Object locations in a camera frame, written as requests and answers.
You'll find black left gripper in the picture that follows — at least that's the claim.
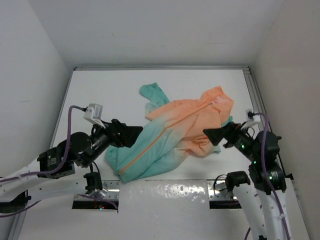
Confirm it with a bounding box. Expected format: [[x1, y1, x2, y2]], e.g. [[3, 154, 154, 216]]
[[83, 116, 144, 167]]

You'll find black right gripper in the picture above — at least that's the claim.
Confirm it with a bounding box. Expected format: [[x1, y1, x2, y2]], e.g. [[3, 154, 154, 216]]
[[202, 119, 259, 162]]

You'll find orange and teal zip jacket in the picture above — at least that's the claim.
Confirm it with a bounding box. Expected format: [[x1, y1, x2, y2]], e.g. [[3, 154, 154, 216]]
[[104, 83, 234, 183]]

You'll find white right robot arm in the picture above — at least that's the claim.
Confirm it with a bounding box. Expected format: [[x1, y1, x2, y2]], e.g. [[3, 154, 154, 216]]
[[203, 122, 292, 240]]

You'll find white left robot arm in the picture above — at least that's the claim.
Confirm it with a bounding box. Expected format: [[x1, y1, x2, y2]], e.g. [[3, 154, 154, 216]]
[[0, 119, 143, 214]]

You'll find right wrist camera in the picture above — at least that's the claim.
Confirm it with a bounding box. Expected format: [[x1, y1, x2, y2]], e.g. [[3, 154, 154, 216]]
[[243, 109, 261, 129]]

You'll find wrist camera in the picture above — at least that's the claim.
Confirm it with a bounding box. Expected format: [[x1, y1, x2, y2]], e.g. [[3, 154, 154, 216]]
[[83, 103, 105, 128], [243, 109, 261, 129]]

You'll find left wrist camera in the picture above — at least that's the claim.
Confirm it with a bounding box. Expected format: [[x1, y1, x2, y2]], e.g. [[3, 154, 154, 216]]
[[83, 103, 105, 128]]

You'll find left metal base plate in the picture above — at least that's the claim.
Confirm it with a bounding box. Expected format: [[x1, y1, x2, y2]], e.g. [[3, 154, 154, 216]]
[[73, 180, 121, 202]]

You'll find metal base plate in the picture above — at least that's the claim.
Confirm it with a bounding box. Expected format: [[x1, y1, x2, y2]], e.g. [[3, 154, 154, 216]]
[[207, 179, 238, 201], [73, 180, 121, 202]]

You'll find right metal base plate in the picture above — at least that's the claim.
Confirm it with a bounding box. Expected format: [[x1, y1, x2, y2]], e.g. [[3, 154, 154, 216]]
[[207, 179, 238, 201]]

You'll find aluminium frame rail right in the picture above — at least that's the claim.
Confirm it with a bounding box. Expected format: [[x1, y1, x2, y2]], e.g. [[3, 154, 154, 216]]
[[242, 69, 300, 201]]

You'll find aluminium frame rail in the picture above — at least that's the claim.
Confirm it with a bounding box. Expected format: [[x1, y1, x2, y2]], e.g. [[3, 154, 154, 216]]
[[242, 69, 300, 201], [0, 67, 77, 240], [74, 65, 250, 71]]

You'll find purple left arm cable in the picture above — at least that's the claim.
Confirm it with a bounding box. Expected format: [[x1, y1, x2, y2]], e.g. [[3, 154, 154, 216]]
[[0, 105, 118, 217]]

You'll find aluminium frame rail back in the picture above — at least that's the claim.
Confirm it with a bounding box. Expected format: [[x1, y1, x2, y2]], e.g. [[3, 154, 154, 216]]
[[74, 65, 250, 71]]

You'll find aluminium frame rail left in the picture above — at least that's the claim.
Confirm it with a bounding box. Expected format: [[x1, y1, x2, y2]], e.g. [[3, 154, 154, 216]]
[[0, 67, 77, 240]]

